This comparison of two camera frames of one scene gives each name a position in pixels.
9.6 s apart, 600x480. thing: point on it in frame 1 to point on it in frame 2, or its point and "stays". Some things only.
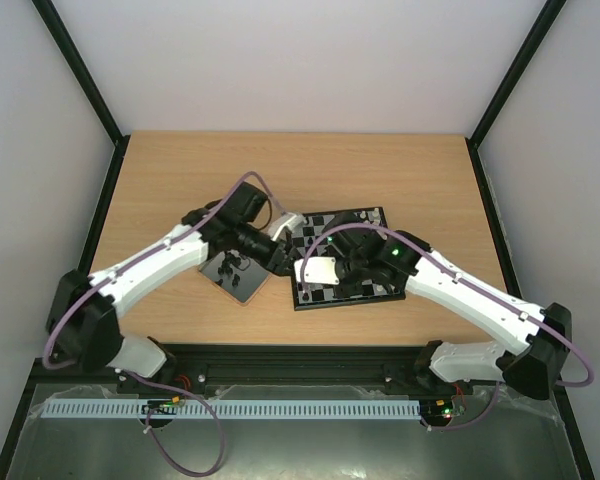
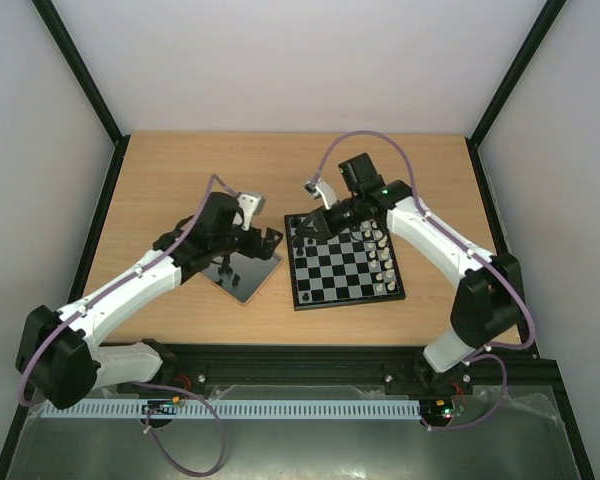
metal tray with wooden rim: [243, 283] stays
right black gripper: [344, 270] to [323, 223]
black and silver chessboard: [307, 243] stays
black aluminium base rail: [199, 366] stays
